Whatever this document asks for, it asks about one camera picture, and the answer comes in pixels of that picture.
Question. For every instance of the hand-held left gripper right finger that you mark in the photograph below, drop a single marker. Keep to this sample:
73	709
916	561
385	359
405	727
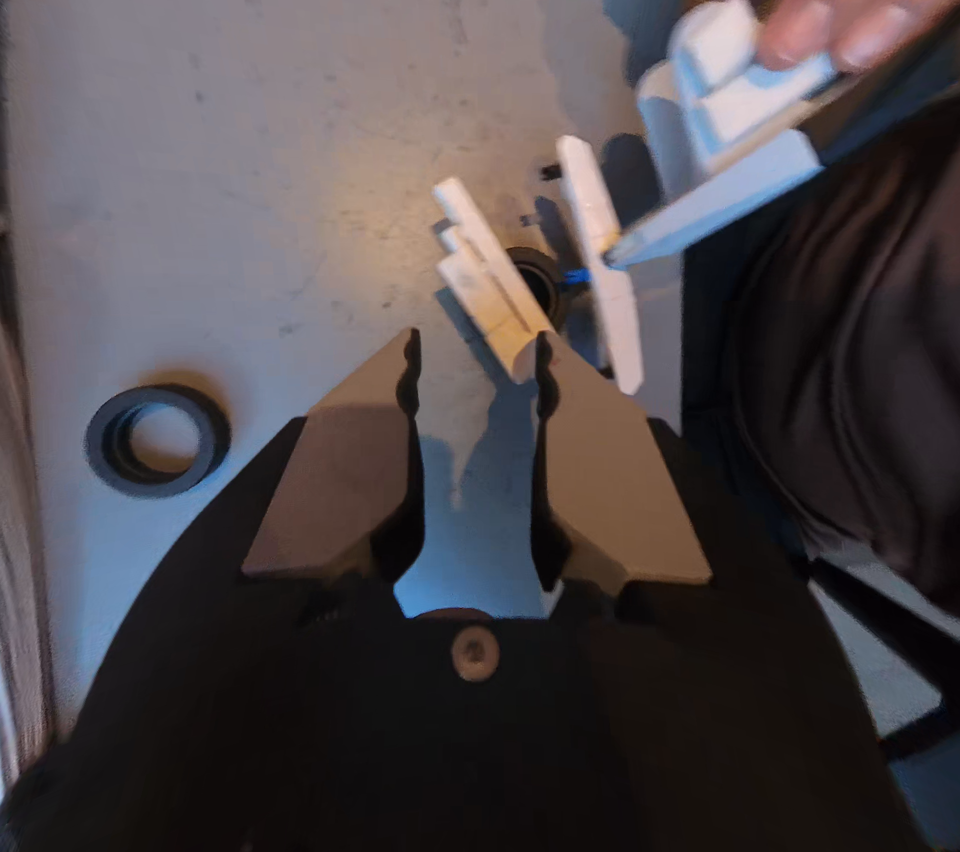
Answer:
615	492

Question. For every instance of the black toy tyre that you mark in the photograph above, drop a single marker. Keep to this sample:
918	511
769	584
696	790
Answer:
536	274
101	447

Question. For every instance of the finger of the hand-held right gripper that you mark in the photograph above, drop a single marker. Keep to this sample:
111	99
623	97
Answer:
720	199

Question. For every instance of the blue toy pin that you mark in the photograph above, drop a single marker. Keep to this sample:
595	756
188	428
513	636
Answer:
577	277

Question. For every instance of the grey desk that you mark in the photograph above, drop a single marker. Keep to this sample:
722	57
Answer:
225	116

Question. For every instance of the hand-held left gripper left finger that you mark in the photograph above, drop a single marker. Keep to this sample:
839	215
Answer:
337	492

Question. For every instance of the black toy pin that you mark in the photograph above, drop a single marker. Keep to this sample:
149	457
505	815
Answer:
550	171

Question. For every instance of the thick open instruction booklet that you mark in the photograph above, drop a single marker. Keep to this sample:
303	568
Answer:
19	492

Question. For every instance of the white curved toy beam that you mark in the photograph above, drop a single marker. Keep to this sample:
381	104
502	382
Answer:
600	267

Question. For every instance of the white hinged brick assembly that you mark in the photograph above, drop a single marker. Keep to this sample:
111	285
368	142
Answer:
480	267

